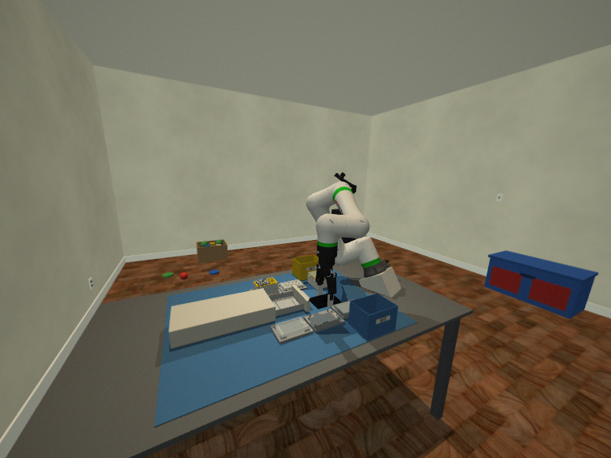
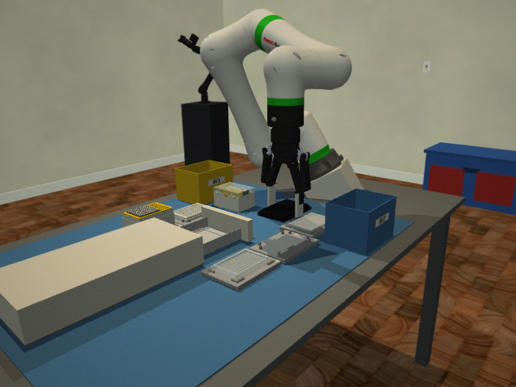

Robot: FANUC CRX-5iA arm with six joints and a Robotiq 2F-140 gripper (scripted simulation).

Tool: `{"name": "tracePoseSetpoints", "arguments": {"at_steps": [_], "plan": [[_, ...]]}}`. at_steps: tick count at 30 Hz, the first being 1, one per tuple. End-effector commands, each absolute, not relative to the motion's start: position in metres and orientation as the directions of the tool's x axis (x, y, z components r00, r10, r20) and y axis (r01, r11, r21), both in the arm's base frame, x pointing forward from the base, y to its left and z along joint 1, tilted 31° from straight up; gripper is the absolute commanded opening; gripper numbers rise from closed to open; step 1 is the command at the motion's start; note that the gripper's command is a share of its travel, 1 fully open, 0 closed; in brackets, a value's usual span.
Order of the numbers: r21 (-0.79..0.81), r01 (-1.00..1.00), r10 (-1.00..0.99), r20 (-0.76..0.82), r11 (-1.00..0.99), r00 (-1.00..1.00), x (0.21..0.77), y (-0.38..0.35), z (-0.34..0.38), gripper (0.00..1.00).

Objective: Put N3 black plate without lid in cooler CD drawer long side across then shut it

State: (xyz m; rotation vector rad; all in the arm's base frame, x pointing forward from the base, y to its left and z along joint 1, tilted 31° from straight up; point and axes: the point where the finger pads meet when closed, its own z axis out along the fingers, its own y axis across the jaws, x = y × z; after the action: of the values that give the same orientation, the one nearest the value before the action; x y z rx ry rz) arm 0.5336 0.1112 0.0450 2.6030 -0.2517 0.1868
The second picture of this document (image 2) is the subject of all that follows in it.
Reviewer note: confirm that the dark blue open-top bin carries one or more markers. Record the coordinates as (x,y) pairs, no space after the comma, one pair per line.
(359,220)

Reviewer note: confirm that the blue flat mat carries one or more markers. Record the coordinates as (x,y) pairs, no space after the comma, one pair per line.
(182,332)

